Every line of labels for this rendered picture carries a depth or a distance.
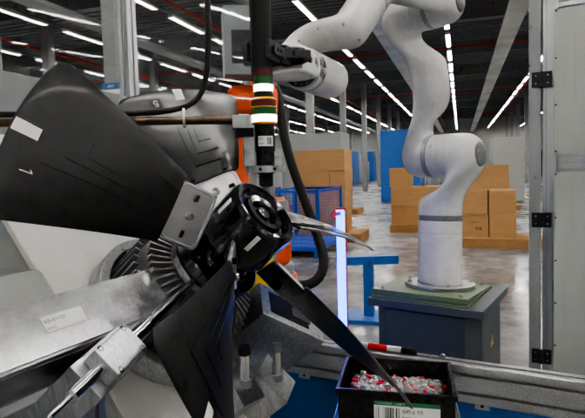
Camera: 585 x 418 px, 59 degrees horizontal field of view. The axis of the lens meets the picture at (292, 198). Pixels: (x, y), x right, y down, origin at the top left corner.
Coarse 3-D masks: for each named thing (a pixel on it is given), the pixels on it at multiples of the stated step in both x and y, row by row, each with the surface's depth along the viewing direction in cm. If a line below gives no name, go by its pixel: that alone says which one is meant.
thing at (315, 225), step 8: (296, 216) 112; (304, 216) 114; (296, 224) 92; (304, 224) 97; (312, 224) 100; (320, 224) 108; (320, 232) 93; (328, 232) 95; (336, 232) 101; (344, 232) 109; (352, 240) 99; (360, 240) 107
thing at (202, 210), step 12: (180, 192) 74; (192, 192) 76; (204, 192) 77; (180, 204) 75; (192, 204) 76; (204, 204) 77; (180, 216) 75; (204, 216) 77; (168, 228) 74; (180, 228) 75; (192, 228) 76; (204, 228) 77; (168, 240) 74; (180, 240) 75; (192, 240) 76
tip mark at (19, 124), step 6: (18, 120) 61; (24, 120) 62; (12, 126) 60; (18, 126) 61; (24, 126) 61; (30, 126) 62; (36, 126) 62; (24, 132) 61; (30, 132) 62; (36, 132) 62; (36, 138) 62
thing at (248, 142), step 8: (232, 120) 86; (240, 120) 86; (248, 120) 87; (232, 128) 87; (240, 128) 86; (248, 128) 86; (240, 136) 86; (248, 136) 86; (248, 144) 87; (248, 152) 87; (248, 160) 87; (248, 168) 87; (256, 168) 86; (264, 168) 85; (272, 168) 86; (280, 168) 87
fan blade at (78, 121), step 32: (64, 64) 67; (32, 96) 63; (64, 96) 66; (96, 96) 68; (64, 128) 64; (96, 128) 67; (128, 128) 70; (0, 160) 59; (32, 160) 61; (64, 160) 64; (96, 160) 66; (128, 160) 69; (160, 160) 72; (0, 192) 58; (32, 192) 61; (64, 192) 64; (96, 192) 66; (128, 192) 69; (160, 192) 72; (64, 224) 64; (96, 224) 66; (128, 224) 69; (160, 224) 72
